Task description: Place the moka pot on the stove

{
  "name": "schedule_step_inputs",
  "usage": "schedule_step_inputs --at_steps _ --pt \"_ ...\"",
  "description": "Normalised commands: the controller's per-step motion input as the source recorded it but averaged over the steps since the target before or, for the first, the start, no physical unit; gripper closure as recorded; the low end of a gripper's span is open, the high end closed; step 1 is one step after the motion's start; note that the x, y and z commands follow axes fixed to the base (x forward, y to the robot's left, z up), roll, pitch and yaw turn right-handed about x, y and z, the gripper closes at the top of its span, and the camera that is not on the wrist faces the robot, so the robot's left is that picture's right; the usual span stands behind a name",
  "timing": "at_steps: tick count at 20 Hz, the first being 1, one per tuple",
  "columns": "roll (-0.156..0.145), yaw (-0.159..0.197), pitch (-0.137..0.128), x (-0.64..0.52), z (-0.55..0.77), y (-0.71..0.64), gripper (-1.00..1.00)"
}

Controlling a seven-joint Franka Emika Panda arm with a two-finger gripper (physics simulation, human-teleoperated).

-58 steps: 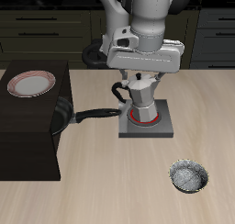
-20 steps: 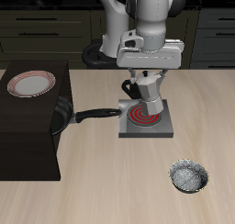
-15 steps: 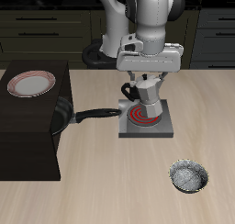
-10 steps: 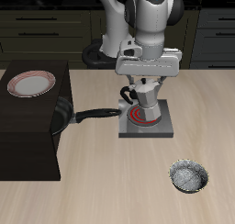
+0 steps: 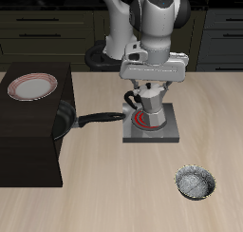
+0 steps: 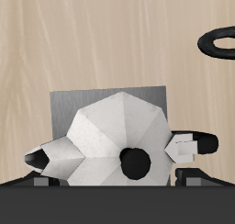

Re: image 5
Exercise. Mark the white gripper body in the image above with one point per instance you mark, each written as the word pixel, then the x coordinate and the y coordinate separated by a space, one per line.
pixel 152 70

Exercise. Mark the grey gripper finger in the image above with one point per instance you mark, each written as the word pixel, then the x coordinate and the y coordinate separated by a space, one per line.
pixel 167 84
pixel 135 83

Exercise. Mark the silver moka pot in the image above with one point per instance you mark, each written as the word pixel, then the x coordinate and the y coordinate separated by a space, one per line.
pixel 151 106

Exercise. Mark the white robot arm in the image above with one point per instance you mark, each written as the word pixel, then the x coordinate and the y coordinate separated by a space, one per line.
pixel 156 26

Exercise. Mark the dark grey stove plate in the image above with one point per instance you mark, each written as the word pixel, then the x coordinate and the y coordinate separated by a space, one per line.
pixel 151 131

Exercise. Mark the black frying pan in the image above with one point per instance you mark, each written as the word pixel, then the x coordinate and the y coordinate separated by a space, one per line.
pixel 68 119

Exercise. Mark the dark kitchen cupboards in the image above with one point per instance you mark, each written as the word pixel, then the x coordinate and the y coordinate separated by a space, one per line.
pixel 47 36

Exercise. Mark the grey speckled bowl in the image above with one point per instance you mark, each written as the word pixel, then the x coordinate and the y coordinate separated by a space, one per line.
pixel 195 182

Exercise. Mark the white plate with red rim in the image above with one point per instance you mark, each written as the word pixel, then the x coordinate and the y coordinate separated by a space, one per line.
pixel 32 86

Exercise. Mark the dark wooden cabinet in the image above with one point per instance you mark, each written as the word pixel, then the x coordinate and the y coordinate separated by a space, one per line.
pixel 31 128

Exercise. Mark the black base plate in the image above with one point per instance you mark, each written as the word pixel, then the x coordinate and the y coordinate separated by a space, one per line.
pixel 95 56

